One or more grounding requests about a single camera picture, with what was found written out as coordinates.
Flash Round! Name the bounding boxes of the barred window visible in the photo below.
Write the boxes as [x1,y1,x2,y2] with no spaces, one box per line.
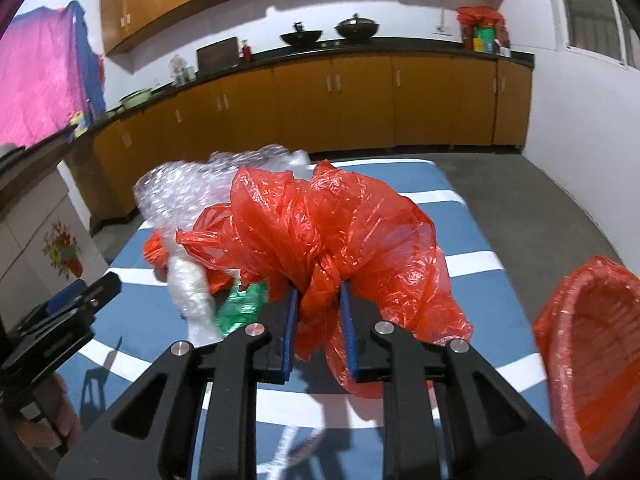
[563,0,639,70]

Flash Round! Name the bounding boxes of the pink blue hanging cloth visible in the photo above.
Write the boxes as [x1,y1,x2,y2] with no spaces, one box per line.
[1,0,106,148]

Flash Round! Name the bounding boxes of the green plastic bag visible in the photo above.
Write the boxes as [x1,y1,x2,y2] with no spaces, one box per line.
[216,281,268,337]

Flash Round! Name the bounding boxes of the small red plastic bag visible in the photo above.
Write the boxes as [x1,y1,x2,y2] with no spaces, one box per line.
[142,230,234,295]

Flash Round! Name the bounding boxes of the clear bubble wrap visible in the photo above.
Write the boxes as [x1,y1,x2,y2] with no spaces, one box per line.
[134,144,310,347]

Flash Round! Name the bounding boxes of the red bag on counter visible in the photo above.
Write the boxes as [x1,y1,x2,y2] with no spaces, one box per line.
[457,6,504,27]

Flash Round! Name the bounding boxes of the large red plastic bag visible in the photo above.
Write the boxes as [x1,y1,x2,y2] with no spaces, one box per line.
[176,162,473,399]

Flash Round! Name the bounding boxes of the lower wooden kitchen cabinets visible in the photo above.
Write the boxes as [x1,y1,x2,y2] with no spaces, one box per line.
[65,54,533,224]

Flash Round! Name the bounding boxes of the green basin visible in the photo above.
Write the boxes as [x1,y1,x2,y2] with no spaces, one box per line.
[120,88,153,110]

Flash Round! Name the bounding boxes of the yellow toy on counter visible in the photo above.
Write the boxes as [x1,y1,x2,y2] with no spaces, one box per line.
[68,110,91,138]

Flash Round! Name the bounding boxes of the black lidded wok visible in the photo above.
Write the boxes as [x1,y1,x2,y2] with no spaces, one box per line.
[335,13,380,42]

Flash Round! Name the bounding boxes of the red mesh trash basket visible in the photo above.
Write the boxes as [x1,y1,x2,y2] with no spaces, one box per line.
[561,273,639,470]

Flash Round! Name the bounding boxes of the green yellow boxes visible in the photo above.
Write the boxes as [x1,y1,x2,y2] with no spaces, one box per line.
[472,25,496,54]

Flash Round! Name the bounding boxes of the red basket liner bag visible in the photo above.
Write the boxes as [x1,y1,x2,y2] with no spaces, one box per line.
[533,256,639,474]

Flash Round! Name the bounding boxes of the blue white striped tablecloth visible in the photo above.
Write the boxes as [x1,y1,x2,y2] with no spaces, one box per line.
[60,158,549,479]

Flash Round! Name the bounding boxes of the black countertop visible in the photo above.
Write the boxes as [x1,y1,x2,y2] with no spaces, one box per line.
[74,36,536,139]

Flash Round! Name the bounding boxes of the red bottle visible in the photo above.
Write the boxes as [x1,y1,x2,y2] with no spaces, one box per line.
[241,40,253,64]

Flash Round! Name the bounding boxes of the white cabinet with flower sticker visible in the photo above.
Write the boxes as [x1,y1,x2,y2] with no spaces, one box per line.
[0,169,107,330]

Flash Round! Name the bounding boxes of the glass jar with bag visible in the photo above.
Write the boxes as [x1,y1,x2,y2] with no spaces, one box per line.
[169,54,196,87]

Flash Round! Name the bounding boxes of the person's left hand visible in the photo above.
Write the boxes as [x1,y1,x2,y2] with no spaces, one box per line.
[11,373,82,451]

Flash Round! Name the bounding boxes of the black wok with ladle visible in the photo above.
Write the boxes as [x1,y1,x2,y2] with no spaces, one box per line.
[280,22,322,50]

